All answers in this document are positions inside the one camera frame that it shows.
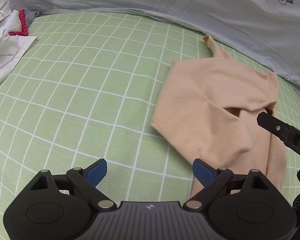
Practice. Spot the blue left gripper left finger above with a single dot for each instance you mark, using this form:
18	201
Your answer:
95	172

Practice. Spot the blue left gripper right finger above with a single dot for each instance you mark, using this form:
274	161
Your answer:
204	173

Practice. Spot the beige long-sleeve shirt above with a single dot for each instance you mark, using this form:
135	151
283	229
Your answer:
207	109

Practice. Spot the green checked mat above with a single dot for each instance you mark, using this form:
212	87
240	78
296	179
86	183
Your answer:
87	90

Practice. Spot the grey carrot-print bedsheet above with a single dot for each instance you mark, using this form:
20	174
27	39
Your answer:
267	31

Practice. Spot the white crumpled garment pile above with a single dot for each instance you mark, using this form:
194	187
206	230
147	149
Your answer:
12	48

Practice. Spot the red trimmed white garment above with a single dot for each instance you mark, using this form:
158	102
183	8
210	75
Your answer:
18	23

